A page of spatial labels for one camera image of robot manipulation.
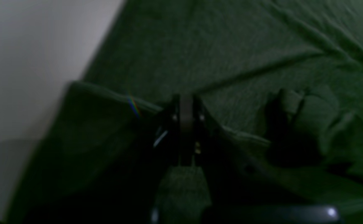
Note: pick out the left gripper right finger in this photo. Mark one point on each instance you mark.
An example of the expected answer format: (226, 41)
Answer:
(241, 191)

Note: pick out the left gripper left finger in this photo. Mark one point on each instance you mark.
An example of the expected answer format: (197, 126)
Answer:
(124, 193)

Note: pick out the dark green t-shirt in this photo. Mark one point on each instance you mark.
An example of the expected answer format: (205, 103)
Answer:
(284, 77)

